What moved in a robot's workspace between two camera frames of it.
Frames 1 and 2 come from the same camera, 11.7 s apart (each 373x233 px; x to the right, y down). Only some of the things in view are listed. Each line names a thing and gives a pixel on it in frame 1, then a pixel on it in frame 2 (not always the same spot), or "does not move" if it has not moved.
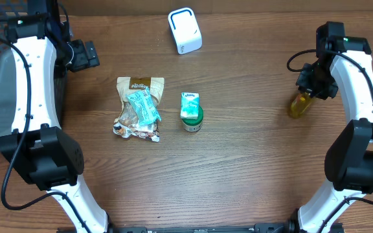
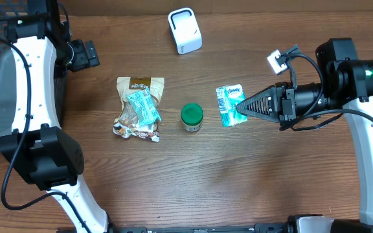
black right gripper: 304,83 → 282,89
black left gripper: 84,61 does not move
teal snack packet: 144,105 does not move
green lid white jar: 192,125 does not move
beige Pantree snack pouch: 128,123 does not move
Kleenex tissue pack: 189,107 → 228,96
